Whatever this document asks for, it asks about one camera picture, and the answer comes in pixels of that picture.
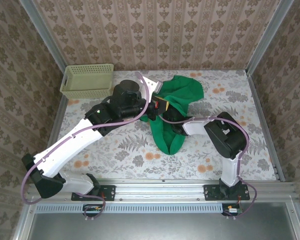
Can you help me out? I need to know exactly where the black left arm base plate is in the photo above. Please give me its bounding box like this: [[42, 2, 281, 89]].
[[71, 184, 116, 202]]

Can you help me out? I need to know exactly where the green t-shirt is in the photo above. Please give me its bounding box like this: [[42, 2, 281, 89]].
[[149, 74, 205, 156]]

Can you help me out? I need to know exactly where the pale yellow plastic basket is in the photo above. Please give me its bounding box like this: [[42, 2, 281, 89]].
[[59, 63, 115, 100]]

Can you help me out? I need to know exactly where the grey slotted cable duct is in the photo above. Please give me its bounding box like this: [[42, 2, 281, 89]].
[[36, 202, 223, 214]]

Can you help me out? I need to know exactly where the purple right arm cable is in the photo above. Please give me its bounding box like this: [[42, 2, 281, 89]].
[[158, 116, 258, 221]]

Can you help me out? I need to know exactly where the grey metal panel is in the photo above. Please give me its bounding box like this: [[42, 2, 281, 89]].
[[27, 212, 299, 240]]

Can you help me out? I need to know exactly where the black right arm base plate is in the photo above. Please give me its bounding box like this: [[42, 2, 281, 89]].
[[203, 184, 250, 202]]

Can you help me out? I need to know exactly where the aluminium mounting rail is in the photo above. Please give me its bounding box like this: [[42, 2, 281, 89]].
[[26, 179, 300, 201]]

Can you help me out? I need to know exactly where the floral table cover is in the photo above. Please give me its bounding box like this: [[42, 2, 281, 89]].
[[47, 69, 278, 181]]

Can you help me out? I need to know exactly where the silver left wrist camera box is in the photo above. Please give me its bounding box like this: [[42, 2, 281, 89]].
[[141, 76, 164, 94]]

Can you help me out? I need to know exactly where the aluminium frame post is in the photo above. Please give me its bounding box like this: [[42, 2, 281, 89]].
[[245, 0, 295, 75], [18, 0, 70, 73]]

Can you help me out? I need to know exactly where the small black connector box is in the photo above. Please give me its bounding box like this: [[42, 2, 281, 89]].
[[82, 203, 103, 218], [221, 203, 242, 217]]

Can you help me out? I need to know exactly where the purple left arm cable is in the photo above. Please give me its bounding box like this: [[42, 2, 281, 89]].
[[20, 71, 151, 221]]

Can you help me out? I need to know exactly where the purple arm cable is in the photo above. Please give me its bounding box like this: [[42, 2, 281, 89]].
[[20, 71, 151, 221], [158, 116, 258, 221]]

